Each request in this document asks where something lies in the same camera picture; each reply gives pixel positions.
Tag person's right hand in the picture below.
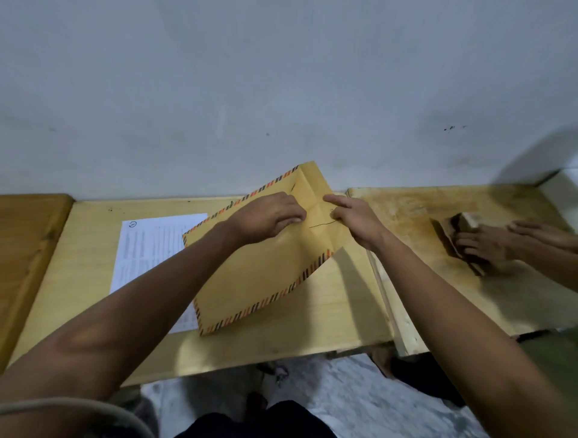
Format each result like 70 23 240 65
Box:
322 194 391 252

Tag person's black shorts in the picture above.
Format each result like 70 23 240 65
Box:
175 400 338 438

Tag yellow envelope with striped border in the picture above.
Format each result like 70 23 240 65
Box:
182 161 352 337

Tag white printed paper sheet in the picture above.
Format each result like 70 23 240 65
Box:
110 213 209 335

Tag person's left hand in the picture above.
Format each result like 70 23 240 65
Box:
226 192 308 247

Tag person's right forearm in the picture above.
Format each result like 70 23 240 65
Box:
368 233 578 438

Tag another person's forearm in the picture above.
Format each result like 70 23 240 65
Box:
510 241 578 293

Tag person's left forearm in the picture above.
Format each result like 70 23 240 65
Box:
0 220 254 438

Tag brown paper packet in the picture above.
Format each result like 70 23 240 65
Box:
430 211 494 277

